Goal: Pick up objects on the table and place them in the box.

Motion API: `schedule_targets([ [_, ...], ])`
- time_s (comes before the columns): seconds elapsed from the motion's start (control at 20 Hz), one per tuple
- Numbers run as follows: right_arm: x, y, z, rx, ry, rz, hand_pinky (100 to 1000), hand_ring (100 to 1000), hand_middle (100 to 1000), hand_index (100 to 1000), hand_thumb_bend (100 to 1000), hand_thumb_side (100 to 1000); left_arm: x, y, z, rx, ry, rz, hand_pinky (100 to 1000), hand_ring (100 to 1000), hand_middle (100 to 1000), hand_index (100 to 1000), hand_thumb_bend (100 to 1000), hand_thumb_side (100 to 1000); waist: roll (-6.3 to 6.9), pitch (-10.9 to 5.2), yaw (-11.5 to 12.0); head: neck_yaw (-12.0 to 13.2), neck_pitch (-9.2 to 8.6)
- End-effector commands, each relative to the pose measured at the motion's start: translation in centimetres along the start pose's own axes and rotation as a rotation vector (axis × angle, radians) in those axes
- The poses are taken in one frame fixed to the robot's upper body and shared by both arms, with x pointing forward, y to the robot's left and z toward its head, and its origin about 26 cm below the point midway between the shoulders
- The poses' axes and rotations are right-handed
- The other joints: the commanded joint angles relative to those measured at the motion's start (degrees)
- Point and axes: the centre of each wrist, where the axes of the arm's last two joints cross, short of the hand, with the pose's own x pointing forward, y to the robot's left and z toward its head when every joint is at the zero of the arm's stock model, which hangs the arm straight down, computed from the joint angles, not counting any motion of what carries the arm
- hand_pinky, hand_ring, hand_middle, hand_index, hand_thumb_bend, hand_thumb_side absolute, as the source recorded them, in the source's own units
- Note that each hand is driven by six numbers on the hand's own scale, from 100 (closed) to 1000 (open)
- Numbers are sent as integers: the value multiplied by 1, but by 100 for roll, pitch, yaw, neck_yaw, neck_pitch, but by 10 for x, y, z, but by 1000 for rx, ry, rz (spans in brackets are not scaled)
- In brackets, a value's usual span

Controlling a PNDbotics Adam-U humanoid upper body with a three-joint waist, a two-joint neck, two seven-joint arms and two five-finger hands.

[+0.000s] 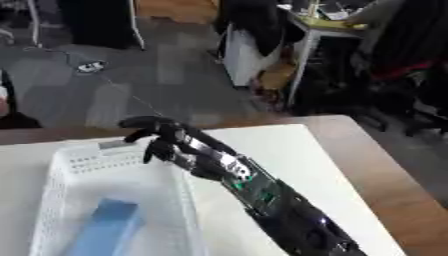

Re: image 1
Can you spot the blue rectangular block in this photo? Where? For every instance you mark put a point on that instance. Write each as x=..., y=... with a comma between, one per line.
x=108, y=226

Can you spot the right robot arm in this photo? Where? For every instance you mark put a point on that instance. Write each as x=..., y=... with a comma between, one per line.
x=291, y=213

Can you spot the white perforated plastic basket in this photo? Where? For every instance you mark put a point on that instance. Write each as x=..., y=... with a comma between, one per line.
x=116, y=186

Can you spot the black office chair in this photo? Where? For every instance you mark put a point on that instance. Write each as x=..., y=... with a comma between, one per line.
x=408, y=66

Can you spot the black hanging jacket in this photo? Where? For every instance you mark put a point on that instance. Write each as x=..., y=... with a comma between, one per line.
x=256, y=23

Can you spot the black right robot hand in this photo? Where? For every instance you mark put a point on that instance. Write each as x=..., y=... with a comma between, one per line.
x=169, y=140

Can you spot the black panel with white frame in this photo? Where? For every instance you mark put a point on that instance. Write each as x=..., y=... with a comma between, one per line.
x=99, y=21

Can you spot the white cabinet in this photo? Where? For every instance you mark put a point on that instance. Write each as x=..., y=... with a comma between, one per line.
x=248, y=60

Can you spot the white desk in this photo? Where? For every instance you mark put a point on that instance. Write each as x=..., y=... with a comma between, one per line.
x=326, y=36

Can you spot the white power strip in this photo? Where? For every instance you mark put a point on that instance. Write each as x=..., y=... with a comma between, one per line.
x=91, y=66

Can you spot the person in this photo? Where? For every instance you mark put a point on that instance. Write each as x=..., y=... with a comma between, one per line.
x=364, y=20

